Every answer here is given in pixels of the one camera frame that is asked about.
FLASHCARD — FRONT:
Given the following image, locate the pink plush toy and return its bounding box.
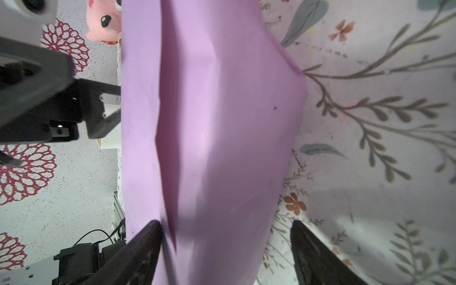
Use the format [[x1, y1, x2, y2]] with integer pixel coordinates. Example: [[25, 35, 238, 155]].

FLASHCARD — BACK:
[[86, 0, 122, 45]]

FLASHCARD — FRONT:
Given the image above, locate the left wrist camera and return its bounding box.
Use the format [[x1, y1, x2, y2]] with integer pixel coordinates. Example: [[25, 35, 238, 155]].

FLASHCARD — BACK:
[[1, 0, 58, 46]]

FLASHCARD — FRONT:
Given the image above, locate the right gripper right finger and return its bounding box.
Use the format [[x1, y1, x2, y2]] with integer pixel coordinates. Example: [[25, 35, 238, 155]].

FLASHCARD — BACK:
[[290, 220, 366, 285]]

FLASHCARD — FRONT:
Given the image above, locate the pink wrapping paper sheet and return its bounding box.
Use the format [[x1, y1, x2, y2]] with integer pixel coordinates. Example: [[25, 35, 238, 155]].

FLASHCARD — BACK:
[[121, 1, 306, 285]]

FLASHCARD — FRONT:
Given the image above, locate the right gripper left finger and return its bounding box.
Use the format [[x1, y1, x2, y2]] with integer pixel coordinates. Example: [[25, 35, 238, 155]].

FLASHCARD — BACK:
[[84, 220, 163, 285]]

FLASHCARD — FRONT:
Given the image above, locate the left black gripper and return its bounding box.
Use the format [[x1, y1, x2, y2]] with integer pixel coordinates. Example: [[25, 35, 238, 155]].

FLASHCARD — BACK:
[[1, 38, 121, 144]]

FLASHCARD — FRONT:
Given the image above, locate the white wooden tissue box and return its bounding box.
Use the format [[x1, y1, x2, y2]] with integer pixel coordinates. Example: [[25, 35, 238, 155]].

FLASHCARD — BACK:
[[96, 124, 121, 150]]

